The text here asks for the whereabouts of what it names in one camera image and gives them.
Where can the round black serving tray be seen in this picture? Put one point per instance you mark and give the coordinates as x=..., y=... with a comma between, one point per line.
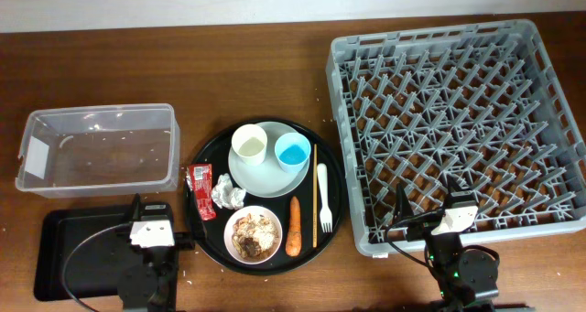
x=294, y=196

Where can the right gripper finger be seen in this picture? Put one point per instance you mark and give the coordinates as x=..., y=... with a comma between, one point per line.
x=403, y=211
x=453, y=185

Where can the grey round plate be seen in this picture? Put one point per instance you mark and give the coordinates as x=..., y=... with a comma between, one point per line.
x=268, y=180

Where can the white plastic fork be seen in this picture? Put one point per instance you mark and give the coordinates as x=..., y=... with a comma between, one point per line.
x=325, y=212

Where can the white tissue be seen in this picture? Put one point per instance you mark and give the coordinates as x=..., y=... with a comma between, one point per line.
x=226, y=196

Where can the food scraps with rice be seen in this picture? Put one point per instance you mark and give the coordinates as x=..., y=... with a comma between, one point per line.
x=255, y=237

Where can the wooden chopstick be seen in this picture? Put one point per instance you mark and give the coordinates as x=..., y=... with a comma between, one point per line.
x=314, y=197

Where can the clear plastic bin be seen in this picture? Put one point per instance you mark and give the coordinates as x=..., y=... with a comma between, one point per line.
x=100, y=151

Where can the light blue cup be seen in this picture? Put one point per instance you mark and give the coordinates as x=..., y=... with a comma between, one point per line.
x=292, y=151

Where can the black rectangular tray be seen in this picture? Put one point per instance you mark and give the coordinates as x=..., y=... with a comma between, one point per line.
x=94, y=268

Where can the pink bowl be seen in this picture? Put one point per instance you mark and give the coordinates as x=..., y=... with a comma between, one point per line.
x=228, y=231

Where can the grey dishwasher rack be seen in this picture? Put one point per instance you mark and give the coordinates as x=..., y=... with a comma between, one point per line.
x=480, y=102

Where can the red snack wrapper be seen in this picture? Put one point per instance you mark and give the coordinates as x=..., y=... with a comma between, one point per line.
x=200, y=184

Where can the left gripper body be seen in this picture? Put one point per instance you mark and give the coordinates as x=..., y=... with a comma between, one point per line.
x=183, y=242

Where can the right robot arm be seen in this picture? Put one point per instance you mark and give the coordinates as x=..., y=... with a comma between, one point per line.
x=466, y=275

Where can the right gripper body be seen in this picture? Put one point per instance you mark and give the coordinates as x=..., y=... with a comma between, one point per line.
x=421, y=230

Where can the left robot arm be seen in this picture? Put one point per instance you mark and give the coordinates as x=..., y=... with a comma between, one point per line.
x=151, y=285

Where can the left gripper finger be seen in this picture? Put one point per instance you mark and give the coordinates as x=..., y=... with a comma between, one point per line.
x=135, y=214
x=192, y=216

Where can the orange carrot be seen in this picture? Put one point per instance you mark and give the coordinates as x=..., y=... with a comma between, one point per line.
x=294, y=238

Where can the cream paper cup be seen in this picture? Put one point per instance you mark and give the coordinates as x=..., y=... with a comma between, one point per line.
x=249, y=142

